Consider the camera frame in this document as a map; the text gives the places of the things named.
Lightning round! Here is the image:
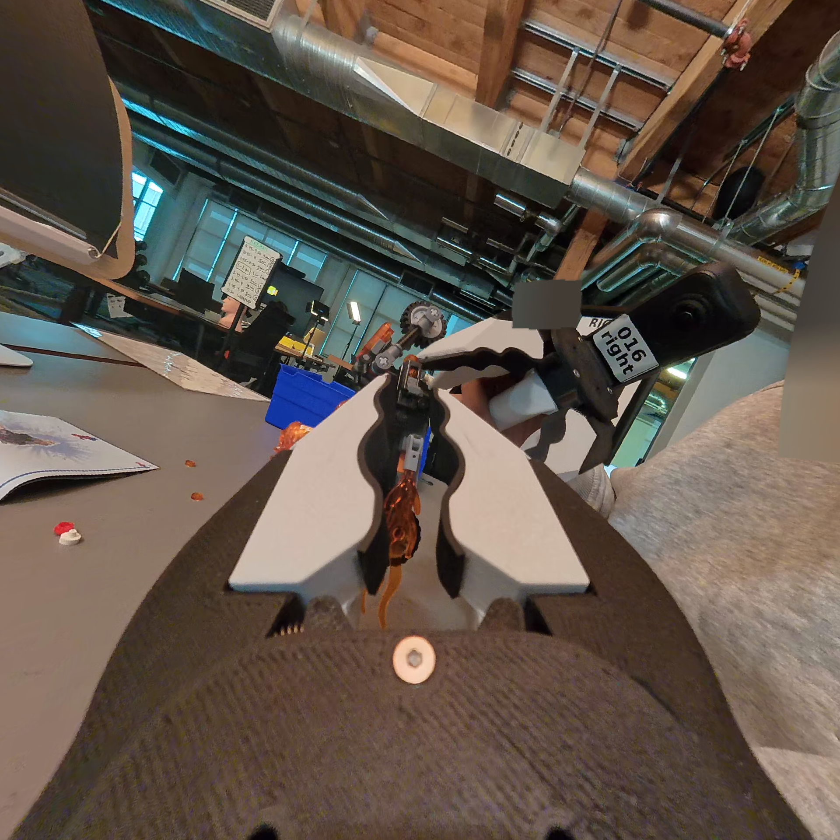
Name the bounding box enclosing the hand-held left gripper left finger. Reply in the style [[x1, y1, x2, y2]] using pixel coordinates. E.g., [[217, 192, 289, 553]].
[[227, 375, 395, 616]]

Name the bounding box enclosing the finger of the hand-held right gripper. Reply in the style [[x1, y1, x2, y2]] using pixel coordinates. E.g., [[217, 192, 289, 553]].
[[428, 356, 547, 394], [416, 318, 553, 367]]

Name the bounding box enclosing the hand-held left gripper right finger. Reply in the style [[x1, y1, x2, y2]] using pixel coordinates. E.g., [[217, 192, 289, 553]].
[[430, 387, 592, 632]]

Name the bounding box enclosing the lego motorcycle model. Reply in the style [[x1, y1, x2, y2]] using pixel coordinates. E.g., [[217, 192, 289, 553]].
[[271, 300, 455, 632]]

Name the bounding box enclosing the person's right forearm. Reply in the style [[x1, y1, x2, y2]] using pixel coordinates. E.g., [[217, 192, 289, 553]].
[[566, 461, 619, 521]]

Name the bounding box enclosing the lego instruction booklet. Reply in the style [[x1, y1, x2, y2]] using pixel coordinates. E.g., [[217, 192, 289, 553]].
[[0, 409, 160, 504]]

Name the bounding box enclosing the person's right hand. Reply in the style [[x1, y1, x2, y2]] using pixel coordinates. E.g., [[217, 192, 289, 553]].
[[461, 378, 543, 452]]

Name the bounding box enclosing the blue plastic bin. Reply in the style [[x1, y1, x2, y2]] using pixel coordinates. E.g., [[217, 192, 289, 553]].
[[265, 364, 360, 429]]

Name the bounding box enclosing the black computer monitor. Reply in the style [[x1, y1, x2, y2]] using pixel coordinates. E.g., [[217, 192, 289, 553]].
[[261, 277, 327, 330]]

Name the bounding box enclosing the black office chair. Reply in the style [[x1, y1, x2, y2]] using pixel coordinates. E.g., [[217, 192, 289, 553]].
[[223, 301, 298, 389]]

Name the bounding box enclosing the printed paper sheet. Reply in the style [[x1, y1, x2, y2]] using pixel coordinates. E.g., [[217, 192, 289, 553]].
[[74, 323, 271, 404]]

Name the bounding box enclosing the whiteboard with writing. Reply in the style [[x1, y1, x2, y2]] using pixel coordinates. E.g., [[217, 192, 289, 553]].
[[220, 235, 283, 309]]

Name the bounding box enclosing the silver ventilation duct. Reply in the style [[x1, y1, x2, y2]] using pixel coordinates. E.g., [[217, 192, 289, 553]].
[[197, 0, 840, 309]]

